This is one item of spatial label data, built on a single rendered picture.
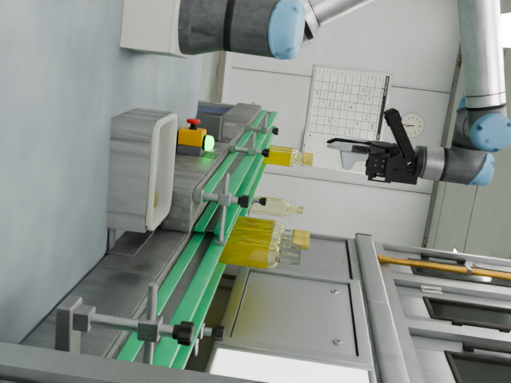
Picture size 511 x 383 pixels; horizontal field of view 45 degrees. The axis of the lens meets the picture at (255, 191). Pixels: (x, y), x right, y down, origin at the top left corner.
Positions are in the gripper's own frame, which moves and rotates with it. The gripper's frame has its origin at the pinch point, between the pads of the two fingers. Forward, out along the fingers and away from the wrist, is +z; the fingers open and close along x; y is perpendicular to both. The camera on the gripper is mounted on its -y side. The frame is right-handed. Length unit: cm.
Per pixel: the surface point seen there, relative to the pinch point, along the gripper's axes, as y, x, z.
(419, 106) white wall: 43, 592, -118
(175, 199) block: 16.5, -7.0, 33.4
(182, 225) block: 22.2, -7.5, 31.3
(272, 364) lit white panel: 42, -27, 7
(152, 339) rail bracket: 16, -71, 22
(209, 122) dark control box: 9, 61, 38
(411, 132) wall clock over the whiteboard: 73, 587, -113
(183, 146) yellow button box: 12, 34, 41
